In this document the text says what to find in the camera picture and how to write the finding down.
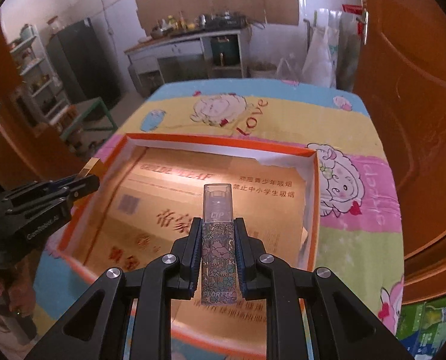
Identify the green metal stool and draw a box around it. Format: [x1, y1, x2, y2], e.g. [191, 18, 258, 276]
[59, 97, 118, 141]

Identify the cartoon sheep tablecloth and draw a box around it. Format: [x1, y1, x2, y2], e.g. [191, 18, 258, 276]
[34, 79, 404, 331]

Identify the black refrigerator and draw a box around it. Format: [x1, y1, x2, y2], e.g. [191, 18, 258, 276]
[46, 18, 121, 109]

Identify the brown wooden door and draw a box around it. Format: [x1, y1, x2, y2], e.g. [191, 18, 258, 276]
[354, 0, 446, 304]

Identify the green blue carton box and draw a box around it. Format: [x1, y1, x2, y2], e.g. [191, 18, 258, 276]
[396, 296, 446, 359]

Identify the grey kitchen desk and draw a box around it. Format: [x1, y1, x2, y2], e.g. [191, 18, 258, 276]
[125, 28, 251, 97]

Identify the floral patterned lighter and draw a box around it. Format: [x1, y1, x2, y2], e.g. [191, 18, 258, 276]
[201, 184, 237, 306]

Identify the white metal shelf rack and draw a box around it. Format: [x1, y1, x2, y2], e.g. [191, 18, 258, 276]
[8, 24, 69, 128]

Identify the orange shallow cardboard box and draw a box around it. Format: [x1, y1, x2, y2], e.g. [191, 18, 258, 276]
[56, 132, 320, 359]

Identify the person's left hand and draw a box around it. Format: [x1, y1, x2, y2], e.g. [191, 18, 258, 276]
[0, 258, 36, 317]

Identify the black gas stove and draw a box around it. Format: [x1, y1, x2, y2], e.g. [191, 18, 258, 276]
[204, 13, 247, 31]

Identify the white plastic bag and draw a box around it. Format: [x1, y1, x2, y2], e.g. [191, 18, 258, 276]
[275, 8, 343, 89]

